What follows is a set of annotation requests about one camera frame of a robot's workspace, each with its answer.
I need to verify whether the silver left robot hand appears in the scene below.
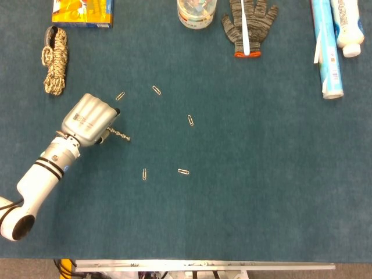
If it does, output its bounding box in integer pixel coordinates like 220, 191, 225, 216
60, 92, 121, 147

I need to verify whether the silver magnetic bead rod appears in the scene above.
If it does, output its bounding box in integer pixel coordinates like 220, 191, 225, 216
106, 126, 131, 142

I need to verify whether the blue felt mat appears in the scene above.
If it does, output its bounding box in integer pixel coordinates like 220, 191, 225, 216
0, 0, 372, 260

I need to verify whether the yellow blue cardboard box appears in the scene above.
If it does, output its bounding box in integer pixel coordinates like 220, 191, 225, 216
52, 0, 114, 29

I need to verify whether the clear plastic clip jar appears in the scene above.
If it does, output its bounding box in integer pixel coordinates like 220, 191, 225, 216
176, 0, 218, 30

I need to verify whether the white toothbrush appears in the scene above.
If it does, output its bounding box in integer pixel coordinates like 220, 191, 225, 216
239, 0, 251, 56

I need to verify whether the grey knit work glove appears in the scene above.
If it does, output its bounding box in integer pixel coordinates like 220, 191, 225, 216
221, 0, 279, 59

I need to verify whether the blue white cylinder roll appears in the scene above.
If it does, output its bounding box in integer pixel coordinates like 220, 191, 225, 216
309, 0, 345, 100

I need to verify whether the white plastic bottle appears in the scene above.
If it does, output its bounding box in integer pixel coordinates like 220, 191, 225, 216
330, 0, 365, 58

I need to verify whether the beige braided rope bundle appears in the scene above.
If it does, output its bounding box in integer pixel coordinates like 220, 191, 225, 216
41, 25, 69, 96

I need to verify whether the yellow frame bracket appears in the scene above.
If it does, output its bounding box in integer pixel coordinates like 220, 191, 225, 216
60, 259, 73, 277

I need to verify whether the black cable bundle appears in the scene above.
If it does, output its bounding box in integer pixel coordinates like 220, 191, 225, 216
53, 259, 76, 277

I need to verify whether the aluminium rail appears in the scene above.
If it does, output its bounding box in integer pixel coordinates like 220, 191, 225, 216
74, 259, 336, 273

